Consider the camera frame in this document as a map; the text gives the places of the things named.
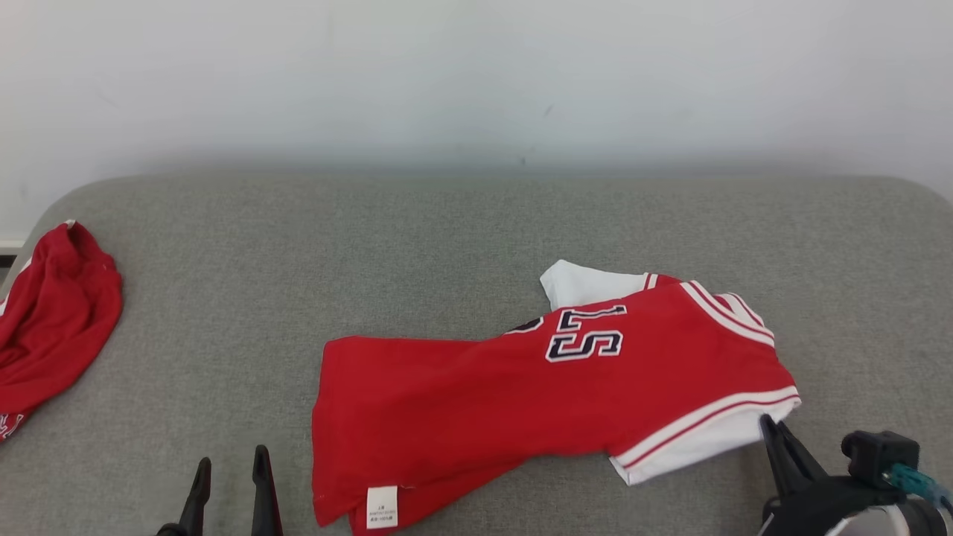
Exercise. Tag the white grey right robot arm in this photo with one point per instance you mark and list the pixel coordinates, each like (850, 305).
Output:
(893, 522)

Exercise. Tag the red shorts with white stripe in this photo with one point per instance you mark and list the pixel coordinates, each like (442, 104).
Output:
(52, 327)

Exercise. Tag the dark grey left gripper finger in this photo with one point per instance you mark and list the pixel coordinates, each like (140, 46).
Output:
(197, 499)
(264, 499)

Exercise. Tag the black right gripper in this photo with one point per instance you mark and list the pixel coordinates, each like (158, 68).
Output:
(811, 510)

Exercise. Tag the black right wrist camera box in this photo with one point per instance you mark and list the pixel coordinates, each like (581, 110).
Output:
(878, 454)

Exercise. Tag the red jersey number fifteen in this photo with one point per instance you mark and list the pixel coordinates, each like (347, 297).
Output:
(521, 402)

